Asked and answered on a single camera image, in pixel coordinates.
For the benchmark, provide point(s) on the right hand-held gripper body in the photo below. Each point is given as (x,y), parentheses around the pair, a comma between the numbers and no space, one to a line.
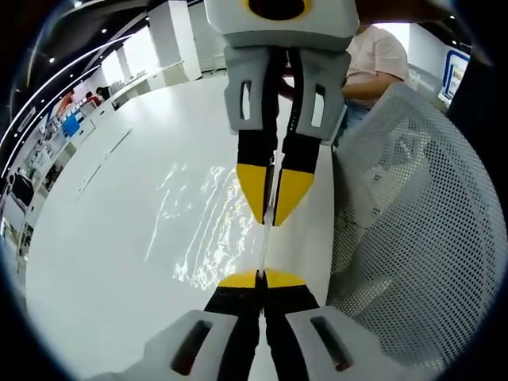
(278,31)

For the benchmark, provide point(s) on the ceiling light strip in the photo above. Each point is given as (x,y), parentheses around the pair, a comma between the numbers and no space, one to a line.
(47,105)
(67,65)

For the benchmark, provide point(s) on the white mesh basket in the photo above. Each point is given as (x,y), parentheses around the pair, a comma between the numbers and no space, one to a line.
(436,238)

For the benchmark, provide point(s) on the tall white pillar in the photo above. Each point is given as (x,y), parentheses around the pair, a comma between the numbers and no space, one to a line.
(174,43)

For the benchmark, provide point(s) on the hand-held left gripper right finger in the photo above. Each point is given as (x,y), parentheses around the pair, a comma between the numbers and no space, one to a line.
(289,317)

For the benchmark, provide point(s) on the blue box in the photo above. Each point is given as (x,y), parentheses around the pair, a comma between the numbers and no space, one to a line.
(71,128)

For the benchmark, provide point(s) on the white desk row with drawers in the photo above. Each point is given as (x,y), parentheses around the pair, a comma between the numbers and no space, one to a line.
(143,85)

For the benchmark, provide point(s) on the blue framed wall poster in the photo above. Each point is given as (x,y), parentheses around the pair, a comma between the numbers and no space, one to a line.
(454,75)

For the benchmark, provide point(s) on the transparent food packaging bag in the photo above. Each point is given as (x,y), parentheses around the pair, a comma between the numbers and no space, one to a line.
(222,238)
(166,206)

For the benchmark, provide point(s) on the long white desk row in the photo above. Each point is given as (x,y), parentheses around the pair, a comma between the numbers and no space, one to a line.
(97,115)

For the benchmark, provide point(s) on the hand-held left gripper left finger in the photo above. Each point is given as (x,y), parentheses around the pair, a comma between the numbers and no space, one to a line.
(234,313)

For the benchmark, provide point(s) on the person's legs in blue jeans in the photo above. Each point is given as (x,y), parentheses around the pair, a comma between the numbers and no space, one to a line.
(355,115)

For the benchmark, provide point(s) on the person's torso in pink shirt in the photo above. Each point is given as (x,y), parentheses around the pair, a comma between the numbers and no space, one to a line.
(377,59)

